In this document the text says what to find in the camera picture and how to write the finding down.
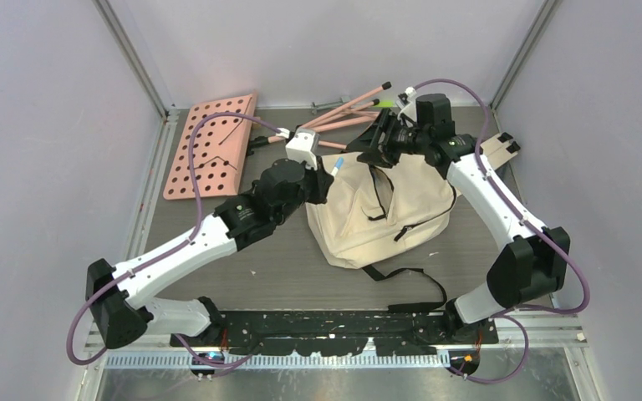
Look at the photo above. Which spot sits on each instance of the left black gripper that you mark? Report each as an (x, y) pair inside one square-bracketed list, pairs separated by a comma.
[(321, 180)]

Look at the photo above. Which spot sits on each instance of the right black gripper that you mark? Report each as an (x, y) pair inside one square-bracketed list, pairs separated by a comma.
[(382, 154)]

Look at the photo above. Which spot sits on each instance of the white marker blue cap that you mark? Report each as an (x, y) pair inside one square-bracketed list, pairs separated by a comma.
[(337, 166)]

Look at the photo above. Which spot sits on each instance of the beige canvas backpack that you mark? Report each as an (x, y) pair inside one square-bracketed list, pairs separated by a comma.
[(373, 213)]

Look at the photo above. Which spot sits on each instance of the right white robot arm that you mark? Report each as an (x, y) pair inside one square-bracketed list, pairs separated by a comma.
[(530, 264)]

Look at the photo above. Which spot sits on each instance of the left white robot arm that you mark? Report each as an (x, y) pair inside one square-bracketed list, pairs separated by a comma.
[(123, 298)]

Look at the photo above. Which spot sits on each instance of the pink folding stand tripod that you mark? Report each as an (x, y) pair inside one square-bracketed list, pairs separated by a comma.
[(345, 115)]

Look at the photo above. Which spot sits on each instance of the grey metal bolt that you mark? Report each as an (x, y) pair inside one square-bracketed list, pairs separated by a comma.
[(315, 108)]

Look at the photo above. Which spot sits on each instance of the pink perforated music stand desk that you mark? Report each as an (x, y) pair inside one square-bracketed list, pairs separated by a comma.
[(219, 149)]

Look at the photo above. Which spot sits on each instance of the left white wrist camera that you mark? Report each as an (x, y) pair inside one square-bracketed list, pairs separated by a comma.
[(300, 146)]

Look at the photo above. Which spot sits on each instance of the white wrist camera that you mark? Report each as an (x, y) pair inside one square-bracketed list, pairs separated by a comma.
[(407, 105), (300, 146)]

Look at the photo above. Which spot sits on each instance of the green block at wall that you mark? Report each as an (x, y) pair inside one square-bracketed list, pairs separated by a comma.
[(385, 104)]

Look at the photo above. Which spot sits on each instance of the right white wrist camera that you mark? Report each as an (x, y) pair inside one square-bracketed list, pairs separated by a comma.
[(407, 105)]

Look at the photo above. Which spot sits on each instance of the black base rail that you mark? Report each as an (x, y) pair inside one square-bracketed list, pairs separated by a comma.
[(336, 333)]

